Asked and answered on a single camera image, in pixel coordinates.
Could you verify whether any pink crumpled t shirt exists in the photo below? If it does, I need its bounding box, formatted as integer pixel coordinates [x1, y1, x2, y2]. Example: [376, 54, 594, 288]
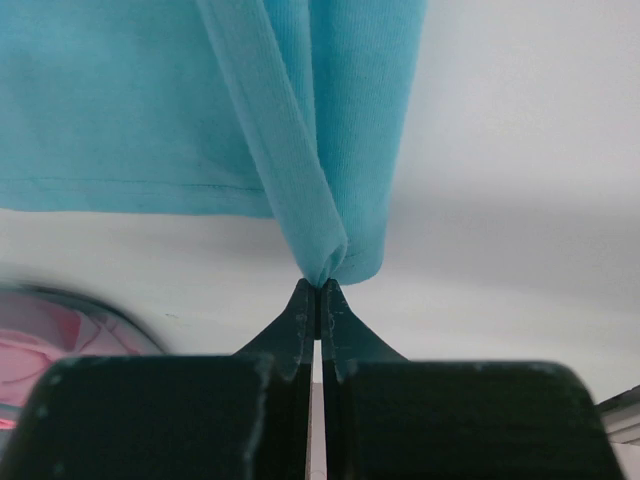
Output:
[0, 294, 146, 426]

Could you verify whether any teal t shirt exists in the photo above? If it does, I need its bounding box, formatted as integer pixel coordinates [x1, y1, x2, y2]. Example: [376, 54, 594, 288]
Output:
[1, 1, 426, 286]

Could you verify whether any grey plastic basket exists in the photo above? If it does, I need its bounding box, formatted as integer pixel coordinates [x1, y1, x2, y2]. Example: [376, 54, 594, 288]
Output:
[0, 282, 166, 431]

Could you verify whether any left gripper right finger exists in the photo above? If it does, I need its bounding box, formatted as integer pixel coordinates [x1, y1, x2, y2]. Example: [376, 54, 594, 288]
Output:
[319, 281, 623, 479]

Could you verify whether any aluminium frame rail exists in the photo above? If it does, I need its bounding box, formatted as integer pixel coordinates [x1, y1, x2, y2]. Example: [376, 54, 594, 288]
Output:
[596, 385, 640, 446]

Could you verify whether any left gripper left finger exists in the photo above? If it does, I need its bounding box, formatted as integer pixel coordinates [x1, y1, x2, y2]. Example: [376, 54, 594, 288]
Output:
[1, 281, 316, 479]

